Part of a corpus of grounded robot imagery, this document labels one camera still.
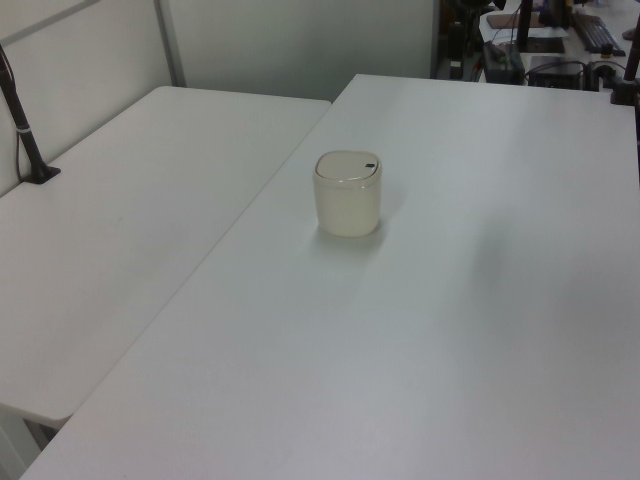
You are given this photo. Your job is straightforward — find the black monitor stand pole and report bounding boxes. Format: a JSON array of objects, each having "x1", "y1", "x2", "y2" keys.
[{"x1": 515, "y1": 0, "x2": 534, "y2": 51}]

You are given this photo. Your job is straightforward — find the brown desk pad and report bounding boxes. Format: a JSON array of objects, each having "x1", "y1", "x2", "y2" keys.
[{"x1": 486, "y1": 13, "x2": 542, "y2": 31}]

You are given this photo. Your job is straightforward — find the white paper sheets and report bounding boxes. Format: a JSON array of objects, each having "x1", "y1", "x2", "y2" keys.
[{"x1": 491, "y1": 23, "x2": 572, "y2": 42}]

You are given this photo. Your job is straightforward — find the cream plastic trash bin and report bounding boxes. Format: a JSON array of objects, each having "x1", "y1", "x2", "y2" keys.
[{"x1": 313, "y1": 149, "x2": 385, "y2": 237}]

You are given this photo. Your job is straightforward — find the black electronics box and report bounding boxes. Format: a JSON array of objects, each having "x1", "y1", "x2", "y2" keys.
[{"x1": 523, "y1": 54, "x2": 587, "y2": 90}]

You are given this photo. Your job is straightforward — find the black equipment rack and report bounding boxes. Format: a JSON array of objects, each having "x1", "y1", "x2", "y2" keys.
[{"x1": 438, "y1": 0, "x2": 485, "y2": 80}]

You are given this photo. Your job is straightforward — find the grey metal partition post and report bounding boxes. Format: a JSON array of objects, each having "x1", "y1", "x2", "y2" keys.
[{"x1": 153, "y1": 0, "x2": 187, "y2": 89}]

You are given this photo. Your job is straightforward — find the thin dark cable on pole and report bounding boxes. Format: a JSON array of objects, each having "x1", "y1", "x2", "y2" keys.
[{"x1": 0, "y1": 47, "x2": 27, "y2": 177}]

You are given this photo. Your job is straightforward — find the cream trash bin lid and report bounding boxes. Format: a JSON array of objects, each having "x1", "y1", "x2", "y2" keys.
[{"x1": 315, "y1": 150, "x2": 384, "y2": 182}]

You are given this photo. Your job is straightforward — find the black clamp pole stand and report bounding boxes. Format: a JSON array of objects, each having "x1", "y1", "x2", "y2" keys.
[{"x1": 608, "y1": 29, "x2": 640, "y2": 106}]

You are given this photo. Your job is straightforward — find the dark green device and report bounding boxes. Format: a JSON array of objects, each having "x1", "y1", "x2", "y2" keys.
[{"x1": 481, "y1": 41, "x2": 525, "y2": 82}]

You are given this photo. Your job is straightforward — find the black computer keyboard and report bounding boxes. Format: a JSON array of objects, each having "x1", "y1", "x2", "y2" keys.
[{"x1": 573, "y1": 13, "x2": 627, "y2": 57}]

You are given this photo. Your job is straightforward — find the black camera pole with base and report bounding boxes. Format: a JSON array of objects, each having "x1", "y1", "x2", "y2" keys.
[{"x1": 0, "y1": 42, "x2": 62, "y2": 184}]

